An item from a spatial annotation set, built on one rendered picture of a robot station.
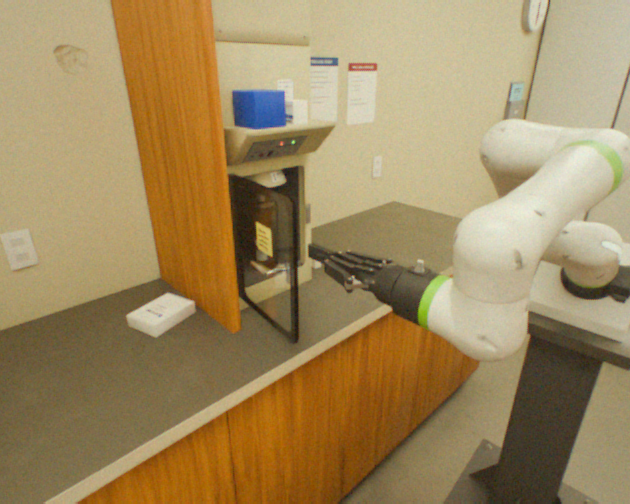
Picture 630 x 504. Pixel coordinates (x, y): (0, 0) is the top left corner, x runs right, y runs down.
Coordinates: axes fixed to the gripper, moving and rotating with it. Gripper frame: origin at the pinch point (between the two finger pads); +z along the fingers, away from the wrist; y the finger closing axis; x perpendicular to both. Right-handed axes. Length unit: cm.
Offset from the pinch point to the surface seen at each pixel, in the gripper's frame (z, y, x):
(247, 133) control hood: 32.7, -6.3, -20.3
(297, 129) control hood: 32.7, -22.6, -19.7
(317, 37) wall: 87, -82, -46
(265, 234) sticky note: 25.0, -4.1, 3.7
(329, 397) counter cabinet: 17, -20, 63
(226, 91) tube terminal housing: 44, -8, -29
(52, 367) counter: 55, 45, 36
